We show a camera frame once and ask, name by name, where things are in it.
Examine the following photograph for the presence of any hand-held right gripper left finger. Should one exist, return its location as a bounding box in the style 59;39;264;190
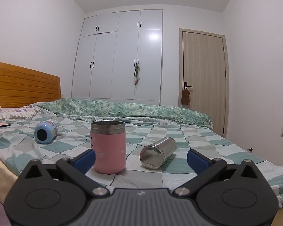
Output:
14;149;109;197

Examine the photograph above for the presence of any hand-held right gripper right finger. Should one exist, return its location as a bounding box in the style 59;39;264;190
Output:
173;149;268;197

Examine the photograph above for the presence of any plain steel cup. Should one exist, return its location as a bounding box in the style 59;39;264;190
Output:
139;137;177;170

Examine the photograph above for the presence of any pink steel cup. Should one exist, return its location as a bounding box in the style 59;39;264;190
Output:
90;121;127;174

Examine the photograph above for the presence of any blue printed cup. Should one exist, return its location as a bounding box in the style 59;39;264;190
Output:
34;121;58;144

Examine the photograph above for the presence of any checked bedsheet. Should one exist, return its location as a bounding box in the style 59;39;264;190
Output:
0;113;283;193

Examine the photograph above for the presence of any green floral quilt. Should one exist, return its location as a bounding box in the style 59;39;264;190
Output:
32;98;214;129

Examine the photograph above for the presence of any brown hanging bag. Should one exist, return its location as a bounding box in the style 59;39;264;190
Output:
181;89;191;109

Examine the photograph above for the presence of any purple floral pillow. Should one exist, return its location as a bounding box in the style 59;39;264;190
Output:
0;105;42;121

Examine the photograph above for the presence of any wooden headboard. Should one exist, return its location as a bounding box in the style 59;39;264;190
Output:
0;60;61;108

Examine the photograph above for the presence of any wooden door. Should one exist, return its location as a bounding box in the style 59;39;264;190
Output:
179;28;230;138

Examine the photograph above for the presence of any white wardrobe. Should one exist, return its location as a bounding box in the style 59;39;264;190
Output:
71;9;163;106

